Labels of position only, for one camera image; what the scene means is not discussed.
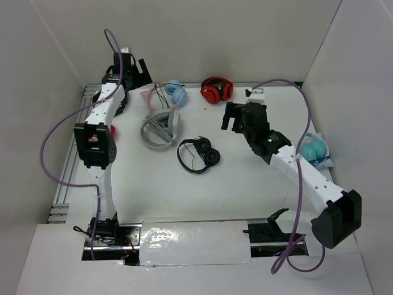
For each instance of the pink blue cat-ear headphones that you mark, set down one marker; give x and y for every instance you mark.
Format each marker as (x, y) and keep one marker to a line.
(171, 94)

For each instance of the white foil-covered panel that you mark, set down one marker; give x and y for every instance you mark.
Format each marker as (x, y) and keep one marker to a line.
(194, 243)

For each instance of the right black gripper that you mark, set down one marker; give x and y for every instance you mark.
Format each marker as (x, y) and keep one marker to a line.
(233, 110)

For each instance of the red headphones at left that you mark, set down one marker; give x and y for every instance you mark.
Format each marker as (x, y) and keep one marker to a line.
(113, 130)

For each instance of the red headphones at back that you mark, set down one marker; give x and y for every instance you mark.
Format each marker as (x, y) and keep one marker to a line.
(216, 89)

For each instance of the small black headphones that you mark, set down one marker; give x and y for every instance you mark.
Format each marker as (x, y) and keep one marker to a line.
(206, 152)

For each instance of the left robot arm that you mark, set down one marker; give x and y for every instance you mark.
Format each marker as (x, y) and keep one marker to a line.
(95, 142)

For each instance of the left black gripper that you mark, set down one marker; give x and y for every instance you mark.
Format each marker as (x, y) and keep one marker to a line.
(143, 75)

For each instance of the grey white headphones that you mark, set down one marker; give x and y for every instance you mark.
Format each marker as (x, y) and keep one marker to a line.
(165, 123)

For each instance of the teal headphones in bag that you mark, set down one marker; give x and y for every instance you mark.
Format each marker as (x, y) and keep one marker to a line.
(315, 150)

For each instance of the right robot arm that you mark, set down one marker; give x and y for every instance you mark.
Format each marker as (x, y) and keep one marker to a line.
(339, 212)

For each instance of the black headphones at corner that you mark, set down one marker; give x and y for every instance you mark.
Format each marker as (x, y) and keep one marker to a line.
(122, 105)

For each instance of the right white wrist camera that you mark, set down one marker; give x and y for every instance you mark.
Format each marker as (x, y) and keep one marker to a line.
(256, 95)

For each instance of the red headphones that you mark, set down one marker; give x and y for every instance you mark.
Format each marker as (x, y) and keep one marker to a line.
(216, 89)
(113, 130)

